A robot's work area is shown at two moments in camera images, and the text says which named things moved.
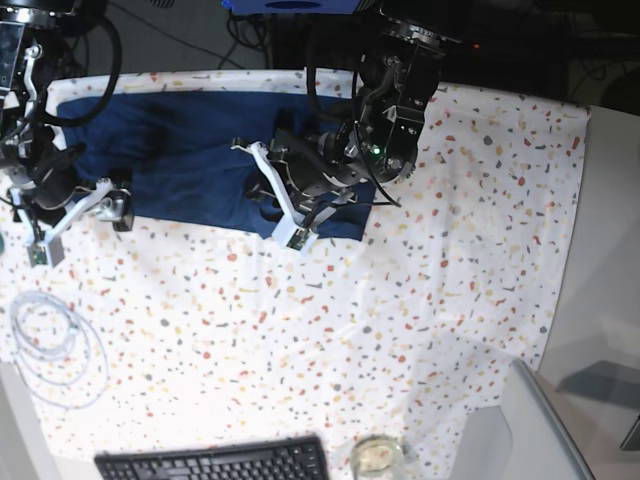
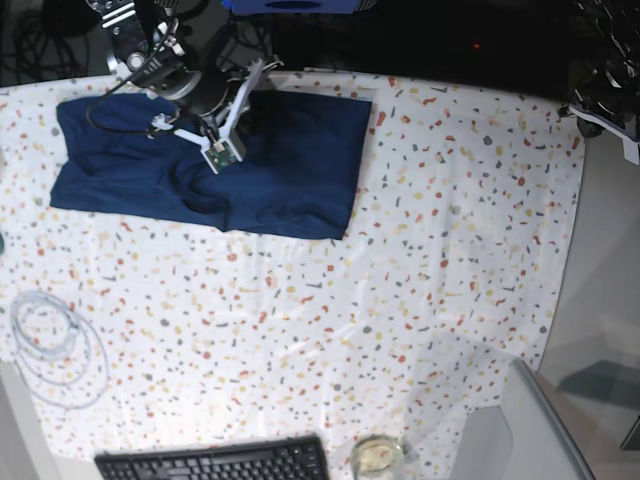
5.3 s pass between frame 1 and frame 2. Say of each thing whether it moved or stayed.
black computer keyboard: stayed
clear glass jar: stayed
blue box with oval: stayed
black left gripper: moved
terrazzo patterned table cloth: stayed
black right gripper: moved
